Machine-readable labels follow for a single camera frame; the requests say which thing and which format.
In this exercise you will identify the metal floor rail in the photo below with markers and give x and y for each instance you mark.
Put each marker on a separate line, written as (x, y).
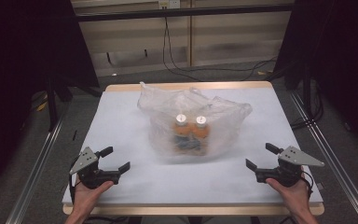
(34, 174)
(338, 165)

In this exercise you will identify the white table mat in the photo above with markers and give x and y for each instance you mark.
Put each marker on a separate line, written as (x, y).
(121, 124)

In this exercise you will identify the clear plastic bag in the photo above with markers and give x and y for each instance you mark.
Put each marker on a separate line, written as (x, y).
(167, 102)

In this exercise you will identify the black horizontal bar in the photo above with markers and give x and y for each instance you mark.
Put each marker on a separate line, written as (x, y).
(183, 12)

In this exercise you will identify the person's right hand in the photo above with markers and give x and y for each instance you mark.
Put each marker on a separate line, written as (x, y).
(295, 196)

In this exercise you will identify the person's left hand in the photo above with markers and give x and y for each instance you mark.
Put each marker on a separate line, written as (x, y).
(88, 196)

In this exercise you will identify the white wall socket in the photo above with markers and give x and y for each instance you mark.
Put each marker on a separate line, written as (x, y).
(169, 3)

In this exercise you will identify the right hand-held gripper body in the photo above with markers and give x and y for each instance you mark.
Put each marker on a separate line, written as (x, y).
(292, 161)

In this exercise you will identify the yellow floor tape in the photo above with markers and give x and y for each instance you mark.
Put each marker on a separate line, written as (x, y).
(42, 106)

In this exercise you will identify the wooden table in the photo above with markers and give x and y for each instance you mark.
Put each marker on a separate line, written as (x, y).
(199, 85)

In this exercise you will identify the orange drink bottle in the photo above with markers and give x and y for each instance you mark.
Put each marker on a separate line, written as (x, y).
(200, 132)
(181, 130)

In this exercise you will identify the black metal stand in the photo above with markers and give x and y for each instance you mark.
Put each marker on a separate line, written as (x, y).
(52, 105)
(307, 93)

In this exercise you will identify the black curtain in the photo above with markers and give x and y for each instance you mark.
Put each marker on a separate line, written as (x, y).
(18, 62)
(338, 62)

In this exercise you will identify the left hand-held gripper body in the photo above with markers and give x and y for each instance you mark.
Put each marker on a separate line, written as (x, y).
(85, 161)

